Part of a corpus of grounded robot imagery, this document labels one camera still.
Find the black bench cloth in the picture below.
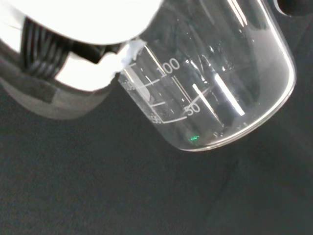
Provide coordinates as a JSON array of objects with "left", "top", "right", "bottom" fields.
[{"left": 0, "top": 0, "right": 313, "bottom": 235}]

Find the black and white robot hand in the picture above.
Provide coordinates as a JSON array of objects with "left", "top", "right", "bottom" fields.
[{"left": 0, "top": 0, "right": 162, "bottom": 120}]

